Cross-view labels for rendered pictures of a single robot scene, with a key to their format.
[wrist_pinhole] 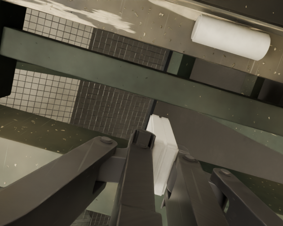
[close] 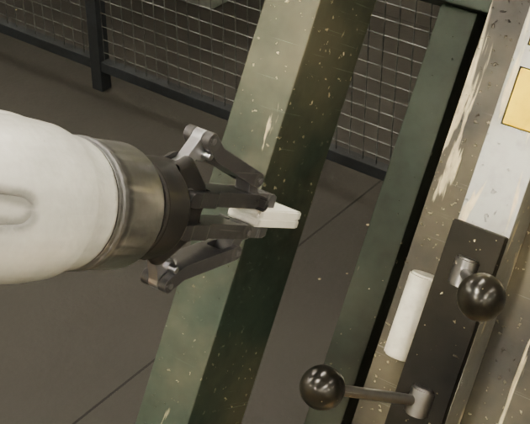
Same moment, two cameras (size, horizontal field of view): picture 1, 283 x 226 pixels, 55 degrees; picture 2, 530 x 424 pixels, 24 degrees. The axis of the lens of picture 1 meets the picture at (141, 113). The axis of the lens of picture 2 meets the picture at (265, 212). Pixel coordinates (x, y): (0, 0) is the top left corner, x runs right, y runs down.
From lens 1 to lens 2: 85 cm
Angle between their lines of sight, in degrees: 18
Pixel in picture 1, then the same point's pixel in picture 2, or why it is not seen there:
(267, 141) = not seen: outside the picture
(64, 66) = (420, 97)
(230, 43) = (400, 312)
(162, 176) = (239, 215)
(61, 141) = (307, 101)
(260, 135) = not seen: outside the picture
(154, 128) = (278, 213)
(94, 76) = (404, 140)
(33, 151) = (290, 74)
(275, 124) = not seen: hidden behind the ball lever
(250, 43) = (397, 336)
